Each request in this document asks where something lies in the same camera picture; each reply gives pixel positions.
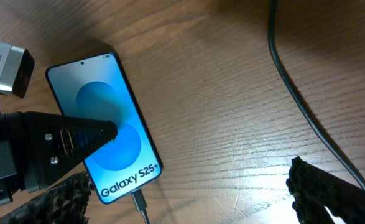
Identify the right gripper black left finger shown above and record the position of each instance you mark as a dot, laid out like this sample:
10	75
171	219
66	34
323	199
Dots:
64	203

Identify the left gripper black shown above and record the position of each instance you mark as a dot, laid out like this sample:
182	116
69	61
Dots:
55	144

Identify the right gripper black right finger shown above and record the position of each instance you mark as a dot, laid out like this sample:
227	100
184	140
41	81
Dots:
319	195

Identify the Samsung Galaxy smartphone blue screen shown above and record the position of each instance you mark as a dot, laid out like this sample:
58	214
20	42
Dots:
96	90

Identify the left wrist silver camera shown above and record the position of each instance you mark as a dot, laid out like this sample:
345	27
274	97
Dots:
16	67

